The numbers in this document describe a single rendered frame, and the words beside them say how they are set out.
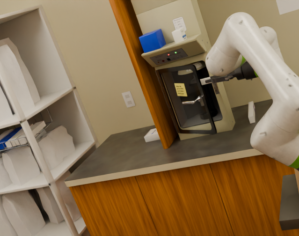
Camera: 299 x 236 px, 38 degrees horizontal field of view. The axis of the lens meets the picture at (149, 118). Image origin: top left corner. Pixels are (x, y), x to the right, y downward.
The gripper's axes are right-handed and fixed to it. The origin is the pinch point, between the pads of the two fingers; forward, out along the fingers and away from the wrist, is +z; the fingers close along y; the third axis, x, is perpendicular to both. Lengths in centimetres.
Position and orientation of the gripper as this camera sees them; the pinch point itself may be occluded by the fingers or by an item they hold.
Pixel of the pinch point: (205, 81)
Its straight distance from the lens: 226.8
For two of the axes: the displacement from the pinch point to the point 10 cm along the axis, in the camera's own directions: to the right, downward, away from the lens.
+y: -3.4, 3.8, -8.6
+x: 3.4, 9.0, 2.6
